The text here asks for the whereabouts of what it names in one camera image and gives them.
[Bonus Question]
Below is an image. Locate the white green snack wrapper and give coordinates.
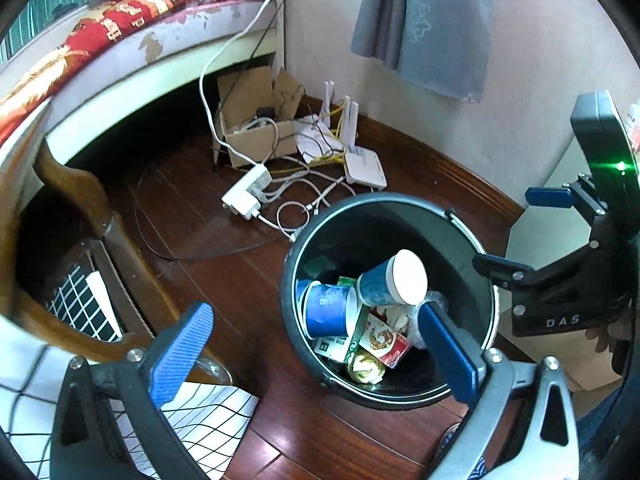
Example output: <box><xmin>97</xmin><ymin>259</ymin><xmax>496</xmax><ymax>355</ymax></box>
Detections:
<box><xmin>314</xmin><ymin>300</ymin><xmax>370</xmax><ymax>364</ymax></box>

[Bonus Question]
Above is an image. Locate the red white food carton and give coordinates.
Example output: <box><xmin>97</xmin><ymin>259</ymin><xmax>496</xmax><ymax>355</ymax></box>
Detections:
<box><xmin>354</xmin><ymin>307</ymin><xmax>411</xmax><ymax>368</ymax></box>

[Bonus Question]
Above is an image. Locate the wooden table leg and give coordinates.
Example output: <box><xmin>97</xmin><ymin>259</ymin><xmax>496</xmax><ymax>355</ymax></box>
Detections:
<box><xmin>31</xmin><ymin>136</ymin><xmax>234</xmax><ymax>386</ymax></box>

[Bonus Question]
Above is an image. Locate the black round trash bin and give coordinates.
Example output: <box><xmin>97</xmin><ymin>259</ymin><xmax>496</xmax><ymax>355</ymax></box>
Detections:
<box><xmin>280</xmin><ymin>193</ymin><xmax>499</xmax><ymax>411</ymax></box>

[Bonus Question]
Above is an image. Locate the bed with white frame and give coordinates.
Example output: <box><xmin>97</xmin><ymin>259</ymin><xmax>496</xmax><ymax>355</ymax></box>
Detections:
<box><xmin>1</xmin><ymin>0</ymin><xmax>281</xmax><ymax>200</ymax></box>

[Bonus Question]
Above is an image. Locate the red yellow patterned blanket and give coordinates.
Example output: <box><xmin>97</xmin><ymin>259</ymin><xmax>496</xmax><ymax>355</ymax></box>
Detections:
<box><xmin>1</xmin><ymin>0</ymin><xmax>192</xmax><ymax>141</ymax></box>

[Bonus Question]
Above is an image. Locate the white wifi router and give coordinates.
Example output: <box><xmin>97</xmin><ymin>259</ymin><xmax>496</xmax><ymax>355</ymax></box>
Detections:
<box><xmin>329</xmin><ymin>96</ymin><xmax>387</xmax><ymax>191</ymax></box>

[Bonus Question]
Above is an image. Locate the person's right hand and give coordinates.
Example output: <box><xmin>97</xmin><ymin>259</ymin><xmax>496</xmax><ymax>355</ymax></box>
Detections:
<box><xmin>585</xmin><ymin>310</ymin><xmax>632</xmax><ymax>353</ymax></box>

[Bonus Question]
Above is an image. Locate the crumpled beige paper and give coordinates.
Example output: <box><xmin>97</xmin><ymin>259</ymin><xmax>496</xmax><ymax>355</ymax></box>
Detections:
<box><xmin>347</xmin><ymin>349</ymin><xmax>386</xmax><ymax>385</ymax></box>

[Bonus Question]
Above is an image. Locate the white power cable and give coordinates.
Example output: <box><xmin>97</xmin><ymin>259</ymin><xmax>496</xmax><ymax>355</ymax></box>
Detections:
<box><xmin>198</xmin><ymin>0</ymin><xmax>291</xmax><ymax>168</ymax></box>

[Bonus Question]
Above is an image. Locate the cardboard box on floor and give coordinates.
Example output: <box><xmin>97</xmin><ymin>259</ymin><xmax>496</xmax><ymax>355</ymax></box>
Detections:
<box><xmin>213</xmin><ymin>66</ymin><xmax>304</xmax><ymax>168</ymax></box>

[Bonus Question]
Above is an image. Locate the white power strip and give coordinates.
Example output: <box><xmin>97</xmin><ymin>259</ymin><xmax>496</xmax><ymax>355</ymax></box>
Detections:
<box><xmin>221</xmin><ymin>164</ymin><xmax>272</xmax><ymax>220</ymax></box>

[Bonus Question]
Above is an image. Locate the dark blue paper cup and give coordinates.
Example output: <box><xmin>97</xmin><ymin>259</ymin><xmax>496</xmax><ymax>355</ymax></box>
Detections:
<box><xmin>298</xmin><ymin>281</ymin><xmax>360</xmax><ymax>339</ymax></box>

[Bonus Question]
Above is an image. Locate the blue white paper cup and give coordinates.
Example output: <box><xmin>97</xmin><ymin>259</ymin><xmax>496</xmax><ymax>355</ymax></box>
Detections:
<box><xmin>356</xmin><ymin>249</ymin><xmax>428</xmax><ymax>307</ymax></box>

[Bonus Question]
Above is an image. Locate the window with green curtain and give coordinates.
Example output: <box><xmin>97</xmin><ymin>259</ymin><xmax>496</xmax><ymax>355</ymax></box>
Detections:
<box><xmin>1</xmin><ymin>0</ymin><xmax>88</xmax><ymax>63</ymax></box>

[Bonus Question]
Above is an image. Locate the grey blue curtain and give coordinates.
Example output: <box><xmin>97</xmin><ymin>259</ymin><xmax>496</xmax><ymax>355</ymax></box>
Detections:
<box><xmin>350</xmin><ymin>0</ymin><xmax>495</xmax><ymax>103</ymax></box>

